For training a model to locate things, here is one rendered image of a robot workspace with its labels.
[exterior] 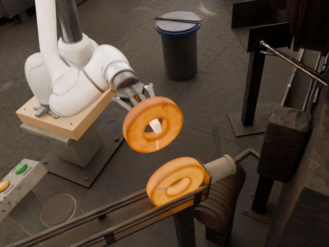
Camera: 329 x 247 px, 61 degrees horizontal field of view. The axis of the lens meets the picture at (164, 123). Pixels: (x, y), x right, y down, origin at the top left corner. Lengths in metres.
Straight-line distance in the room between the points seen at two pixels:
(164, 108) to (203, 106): 1.29
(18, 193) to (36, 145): 1.03
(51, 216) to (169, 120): 0.52
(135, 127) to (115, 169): 1.04
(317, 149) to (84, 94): 0.66
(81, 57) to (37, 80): 0.23
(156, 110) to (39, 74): 0.82
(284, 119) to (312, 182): 0.24
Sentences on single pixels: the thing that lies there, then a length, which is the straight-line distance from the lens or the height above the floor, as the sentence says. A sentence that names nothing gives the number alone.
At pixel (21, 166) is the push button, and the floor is 0.61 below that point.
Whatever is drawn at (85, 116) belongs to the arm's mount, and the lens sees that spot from 1.41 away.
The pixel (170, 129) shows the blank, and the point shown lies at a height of 0.80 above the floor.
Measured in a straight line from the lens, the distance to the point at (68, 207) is 1.00.
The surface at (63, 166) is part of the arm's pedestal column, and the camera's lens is 1.79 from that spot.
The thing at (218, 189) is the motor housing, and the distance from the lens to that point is 0.92.
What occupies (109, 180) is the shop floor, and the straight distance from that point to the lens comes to 1.65.
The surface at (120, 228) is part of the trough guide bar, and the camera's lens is 0.72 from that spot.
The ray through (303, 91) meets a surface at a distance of 1.09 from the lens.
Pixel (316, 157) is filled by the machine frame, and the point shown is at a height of 0.87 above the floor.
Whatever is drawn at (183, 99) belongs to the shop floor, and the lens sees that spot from 2.01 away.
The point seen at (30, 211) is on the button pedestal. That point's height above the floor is 0.46.
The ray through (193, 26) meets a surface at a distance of 1.97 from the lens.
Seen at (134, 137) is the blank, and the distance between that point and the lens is 0.68.
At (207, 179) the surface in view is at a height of 0.70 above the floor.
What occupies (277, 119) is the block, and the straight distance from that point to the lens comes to 0.76.
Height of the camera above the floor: 1.33
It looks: 46 degrees down
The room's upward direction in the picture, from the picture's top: 9 degrees counter-clockwise
